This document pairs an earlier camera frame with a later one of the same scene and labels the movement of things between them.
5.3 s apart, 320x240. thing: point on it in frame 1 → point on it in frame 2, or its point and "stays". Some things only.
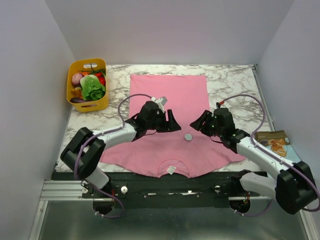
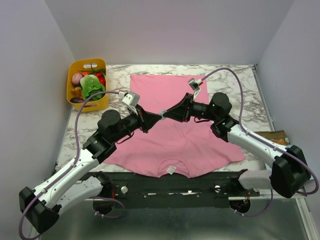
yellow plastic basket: x=86 y=65 stays
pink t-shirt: x=181 y=153 stays
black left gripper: x=171 y=125 → x=146 y=120
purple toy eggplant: x=77 y=100 stays
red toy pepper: x=100 y=77 stays
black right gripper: x=208 y=124 → x=187 y=107
